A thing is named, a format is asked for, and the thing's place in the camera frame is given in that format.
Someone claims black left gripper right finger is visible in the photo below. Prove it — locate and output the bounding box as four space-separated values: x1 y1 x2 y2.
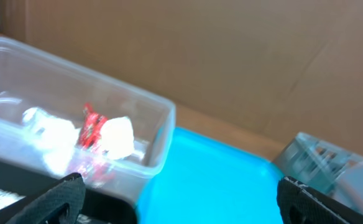
277 176 363 224

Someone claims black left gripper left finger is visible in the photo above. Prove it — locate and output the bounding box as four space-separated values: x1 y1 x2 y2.
0 173 86 224

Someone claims red snack wrapper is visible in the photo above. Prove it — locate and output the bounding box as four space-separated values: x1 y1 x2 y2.
75 103 116 187

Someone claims white bowl with rice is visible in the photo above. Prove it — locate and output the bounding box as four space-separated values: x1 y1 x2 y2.
332 161 363 214

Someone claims grey dishwasher rack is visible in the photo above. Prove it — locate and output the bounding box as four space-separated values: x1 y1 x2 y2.
273 133 363 195

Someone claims clear plastic waste bin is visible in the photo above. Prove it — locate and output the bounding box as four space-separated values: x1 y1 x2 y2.
0 37 176 203

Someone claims black plastic tray bin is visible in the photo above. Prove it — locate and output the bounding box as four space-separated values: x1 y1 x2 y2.
0 160 137 223

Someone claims teal serving tray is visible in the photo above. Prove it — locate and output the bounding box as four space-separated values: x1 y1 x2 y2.
137 128 283 224

